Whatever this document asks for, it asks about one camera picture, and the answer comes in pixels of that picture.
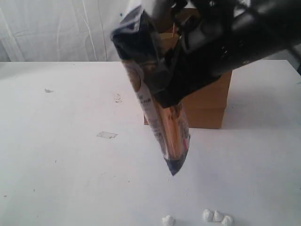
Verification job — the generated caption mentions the large brown paper shopping bag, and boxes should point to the large brown paper shopping bag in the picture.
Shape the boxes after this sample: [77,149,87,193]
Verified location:
[143,7,233,130]

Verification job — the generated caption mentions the spaghetti packet dark blue ends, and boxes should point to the spaghetti packet dark blue ends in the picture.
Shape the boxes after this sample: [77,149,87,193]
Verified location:
[111,6,190,175]

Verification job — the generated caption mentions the clear tape piece on table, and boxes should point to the clear tape piece on table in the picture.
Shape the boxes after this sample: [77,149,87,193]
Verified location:
[96,131,118,139]

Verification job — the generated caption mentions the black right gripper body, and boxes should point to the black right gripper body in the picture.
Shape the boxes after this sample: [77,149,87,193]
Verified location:
[150,0,236,109]

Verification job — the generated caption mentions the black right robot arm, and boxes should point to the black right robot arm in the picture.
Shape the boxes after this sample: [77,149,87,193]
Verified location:
[145,0,301,108]

